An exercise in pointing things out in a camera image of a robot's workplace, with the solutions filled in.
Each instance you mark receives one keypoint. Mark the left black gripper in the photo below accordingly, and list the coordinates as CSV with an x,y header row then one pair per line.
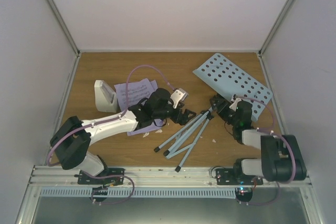
x,y
184,119

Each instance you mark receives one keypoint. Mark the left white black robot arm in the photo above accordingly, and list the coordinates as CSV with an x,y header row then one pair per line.
x,y
71,142

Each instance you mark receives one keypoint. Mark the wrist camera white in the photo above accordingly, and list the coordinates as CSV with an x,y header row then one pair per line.
x,y
234,103
178,96

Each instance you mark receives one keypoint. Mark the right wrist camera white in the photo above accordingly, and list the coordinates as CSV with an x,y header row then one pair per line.
x,y
234,103

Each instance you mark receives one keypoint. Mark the grey cable duct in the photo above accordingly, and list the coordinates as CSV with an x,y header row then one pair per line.
x,y
140,192

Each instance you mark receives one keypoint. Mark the white metronome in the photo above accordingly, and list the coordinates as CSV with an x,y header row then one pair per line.
x,y
100,100

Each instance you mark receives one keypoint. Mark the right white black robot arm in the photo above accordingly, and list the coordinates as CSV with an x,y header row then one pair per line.
x,y
280,156

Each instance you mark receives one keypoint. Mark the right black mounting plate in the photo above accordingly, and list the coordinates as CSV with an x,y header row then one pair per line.
x,y
228,176

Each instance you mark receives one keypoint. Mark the light blue music stand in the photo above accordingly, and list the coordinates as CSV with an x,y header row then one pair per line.
x,y
227,79

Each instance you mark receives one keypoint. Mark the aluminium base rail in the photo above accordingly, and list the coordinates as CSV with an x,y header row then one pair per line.
x,y
143,177

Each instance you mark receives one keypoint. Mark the sheet music page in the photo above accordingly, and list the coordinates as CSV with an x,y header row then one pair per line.
x,y
153,86
136,92

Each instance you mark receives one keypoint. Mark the clear metronome cover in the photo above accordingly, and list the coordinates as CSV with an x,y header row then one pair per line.
x,y
111,96

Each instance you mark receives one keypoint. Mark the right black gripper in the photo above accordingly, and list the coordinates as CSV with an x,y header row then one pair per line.
x,y
221,102

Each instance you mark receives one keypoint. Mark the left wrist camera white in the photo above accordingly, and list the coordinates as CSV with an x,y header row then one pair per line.
x,y
178,96

